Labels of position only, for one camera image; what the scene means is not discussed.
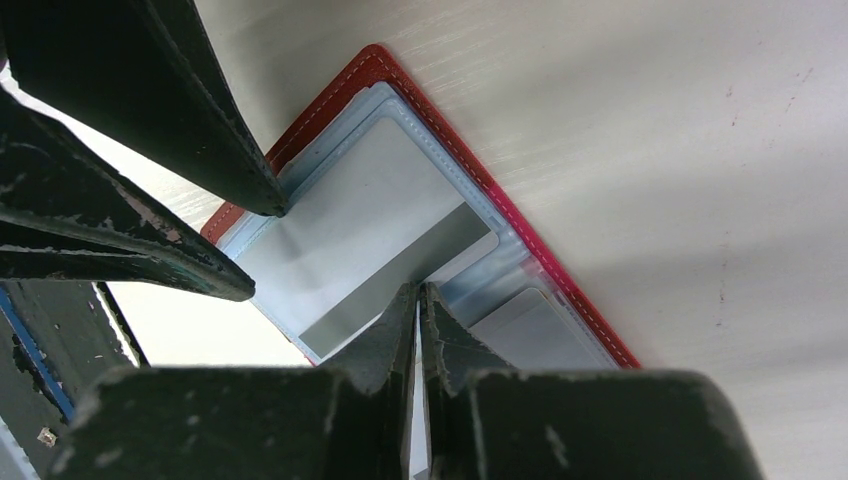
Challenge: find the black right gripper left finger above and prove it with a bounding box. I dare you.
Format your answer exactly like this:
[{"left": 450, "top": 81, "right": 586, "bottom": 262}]
[{"left": 49, "top": 283, "right": 418, "bottom": 479}]

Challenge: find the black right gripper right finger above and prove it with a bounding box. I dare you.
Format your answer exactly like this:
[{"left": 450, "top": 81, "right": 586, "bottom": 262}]
[{"left": 419, "top": 283, "right": 762, "bottom": 479}]

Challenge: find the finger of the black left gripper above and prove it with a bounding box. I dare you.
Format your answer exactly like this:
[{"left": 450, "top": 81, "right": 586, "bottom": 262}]
[
  {"left": 1, "top": 92, "right": 255, "bottom": 301},
  {"left": 1, "top": 1, "right": 287, "bottom": 216}
]

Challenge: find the red leather card holder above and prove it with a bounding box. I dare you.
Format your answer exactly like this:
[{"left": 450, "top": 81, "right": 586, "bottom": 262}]
[{"left": 201, "top": 44, "right": 638, "bottom": 369}]

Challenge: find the white card dark stripe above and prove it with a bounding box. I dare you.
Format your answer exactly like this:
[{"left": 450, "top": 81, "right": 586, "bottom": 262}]
[{"left": 470, "top": 288, "right": 602, "bottom": 370}]

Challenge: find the white card black stripe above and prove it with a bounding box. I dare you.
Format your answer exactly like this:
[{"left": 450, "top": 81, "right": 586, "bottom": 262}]
[{"left": 226, "top": 117, "right": 497, "bottom": 363}]

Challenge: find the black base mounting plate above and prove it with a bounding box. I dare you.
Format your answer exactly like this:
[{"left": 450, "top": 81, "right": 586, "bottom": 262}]
[{"left": 1, "top": 280, "right": 148, "bottom": 472}]

